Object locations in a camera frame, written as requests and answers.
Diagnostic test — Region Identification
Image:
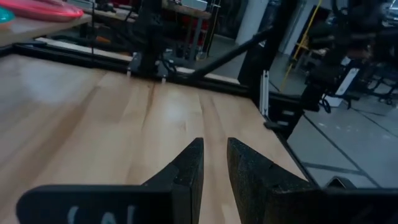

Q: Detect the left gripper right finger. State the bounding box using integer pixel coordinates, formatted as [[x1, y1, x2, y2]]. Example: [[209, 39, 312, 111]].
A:
[[226, 137, 398, 224]]

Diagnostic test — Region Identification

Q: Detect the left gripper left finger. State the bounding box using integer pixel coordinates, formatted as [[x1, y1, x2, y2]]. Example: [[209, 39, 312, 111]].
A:
[[16, 137, 205, 224]]

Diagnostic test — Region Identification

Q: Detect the pink translucent plastic plate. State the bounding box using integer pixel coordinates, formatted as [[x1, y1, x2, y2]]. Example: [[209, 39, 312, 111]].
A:
[[0, 0, 85, 23]]

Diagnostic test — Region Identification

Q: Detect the teal translucent plastic plate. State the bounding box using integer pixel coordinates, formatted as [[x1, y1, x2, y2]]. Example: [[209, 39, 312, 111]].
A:
[[0, 6, 16, 26]]

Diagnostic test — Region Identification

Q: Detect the wooden shelf with black frame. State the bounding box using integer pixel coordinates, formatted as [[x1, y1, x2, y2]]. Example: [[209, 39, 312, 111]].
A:
[[0, 12, 96, 68]]

